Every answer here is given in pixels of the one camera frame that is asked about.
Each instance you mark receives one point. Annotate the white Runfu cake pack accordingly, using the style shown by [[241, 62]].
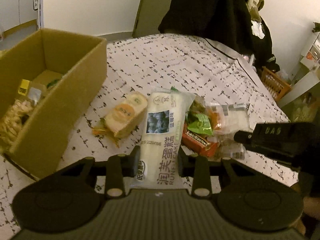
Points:
[[161, 139]]

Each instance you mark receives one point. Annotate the grey room door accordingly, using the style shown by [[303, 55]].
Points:
[[149, 16]]

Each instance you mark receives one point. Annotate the clear white cake pack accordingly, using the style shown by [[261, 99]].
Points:
[[235, 118]]

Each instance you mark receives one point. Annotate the clear bag orange snack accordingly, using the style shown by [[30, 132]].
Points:
[[215, 117]]

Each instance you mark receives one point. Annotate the white kitchen cabinet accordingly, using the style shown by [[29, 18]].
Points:
[[16, 13]]

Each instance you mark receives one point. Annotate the green snack packet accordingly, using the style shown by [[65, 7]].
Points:
[[199, 123]]

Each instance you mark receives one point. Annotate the clear bag of nut snacks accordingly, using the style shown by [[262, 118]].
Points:
[[28, 96]]

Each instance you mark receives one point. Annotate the black coat pile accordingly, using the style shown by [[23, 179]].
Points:
[[226, 21]]

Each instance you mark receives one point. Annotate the white patterned bed cover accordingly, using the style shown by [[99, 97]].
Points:
[[190, 64]]

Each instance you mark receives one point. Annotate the person's right hand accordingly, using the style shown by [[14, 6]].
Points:
[[310, 219]]

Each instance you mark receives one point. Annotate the green label cracker pack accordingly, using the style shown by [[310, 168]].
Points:
[[52, 84]]

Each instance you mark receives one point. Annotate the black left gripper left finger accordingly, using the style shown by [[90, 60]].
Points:
[[119, 167]]

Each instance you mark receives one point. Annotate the orange label rice cake pack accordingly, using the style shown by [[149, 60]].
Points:
[[122, 119]]

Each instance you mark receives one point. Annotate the red snack packet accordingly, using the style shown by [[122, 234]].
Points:
[[198, 144]]

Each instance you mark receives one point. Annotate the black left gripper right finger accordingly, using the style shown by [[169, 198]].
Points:
[[198, 169]]

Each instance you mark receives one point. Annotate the white desk shelf unit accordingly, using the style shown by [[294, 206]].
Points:
[[301, 104]]

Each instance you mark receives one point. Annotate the orange plastic basket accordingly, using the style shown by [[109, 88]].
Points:
[[275, 85]]

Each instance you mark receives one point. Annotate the brown cardboard box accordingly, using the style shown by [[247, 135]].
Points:
[[77, 64]]

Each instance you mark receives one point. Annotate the dark spray bottle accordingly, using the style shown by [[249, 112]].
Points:
[[35, 5]]

